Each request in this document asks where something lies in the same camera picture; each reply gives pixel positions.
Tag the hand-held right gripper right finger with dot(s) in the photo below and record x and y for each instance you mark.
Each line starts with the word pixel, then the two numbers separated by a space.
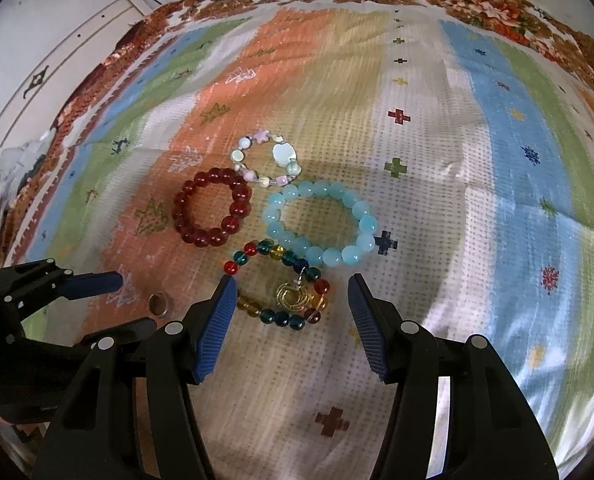
pixel 369 327

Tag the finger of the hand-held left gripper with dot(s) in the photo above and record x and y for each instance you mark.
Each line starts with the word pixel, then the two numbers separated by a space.
pixel 132 331
pixel 94 284

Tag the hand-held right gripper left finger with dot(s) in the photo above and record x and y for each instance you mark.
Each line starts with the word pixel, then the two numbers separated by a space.
pixel 216 325

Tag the gold round pendant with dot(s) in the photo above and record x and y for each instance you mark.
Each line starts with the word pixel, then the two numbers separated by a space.
pixel 291 296

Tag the white printed cloth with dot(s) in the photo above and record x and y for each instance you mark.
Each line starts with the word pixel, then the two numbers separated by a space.
pixel 27 157

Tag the striped printed blanket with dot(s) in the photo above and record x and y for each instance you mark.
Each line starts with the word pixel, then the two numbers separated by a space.
pixel 327 110

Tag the white bed headboard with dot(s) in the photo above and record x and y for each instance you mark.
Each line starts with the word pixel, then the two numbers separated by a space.
pixel 52 50

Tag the brown floral bedsheet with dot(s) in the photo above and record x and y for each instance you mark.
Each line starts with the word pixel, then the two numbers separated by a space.
pixel 477 5

